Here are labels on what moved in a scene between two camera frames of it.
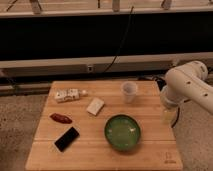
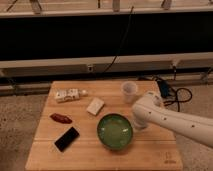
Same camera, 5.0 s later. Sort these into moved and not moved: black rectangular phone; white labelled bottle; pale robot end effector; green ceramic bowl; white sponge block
Moved: green ceramic bowl; pale robot end effector
Not moved: black rectangular phone; white labelled bottle; white sponge block
